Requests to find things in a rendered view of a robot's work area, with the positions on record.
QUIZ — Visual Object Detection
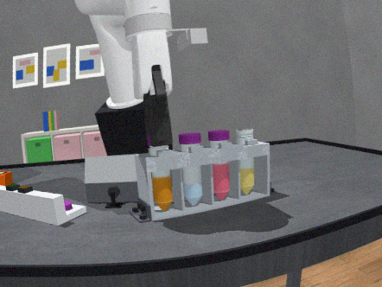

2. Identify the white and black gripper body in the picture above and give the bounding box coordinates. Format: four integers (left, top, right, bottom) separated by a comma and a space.
125, 29, 173, 99

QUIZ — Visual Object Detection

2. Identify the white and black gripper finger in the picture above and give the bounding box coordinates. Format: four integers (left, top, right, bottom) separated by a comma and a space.
143, 94, 150, 140
147, 65, 173, 147

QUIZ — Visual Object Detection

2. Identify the orange digital multimeter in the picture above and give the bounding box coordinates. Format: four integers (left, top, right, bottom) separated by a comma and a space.
0, 171, 13, 186

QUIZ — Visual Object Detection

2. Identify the black table edge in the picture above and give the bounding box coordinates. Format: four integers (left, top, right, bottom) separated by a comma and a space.
0, 138, 382, 277

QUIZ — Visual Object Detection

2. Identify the white button panel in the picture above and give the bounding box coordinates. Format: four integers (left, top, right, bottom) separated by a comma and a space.
85, 154, 138, 208

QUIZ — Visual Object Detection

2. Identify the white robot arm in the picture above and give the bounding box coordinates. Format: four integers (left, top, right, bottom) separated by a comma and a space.
74, 0, 207, 109

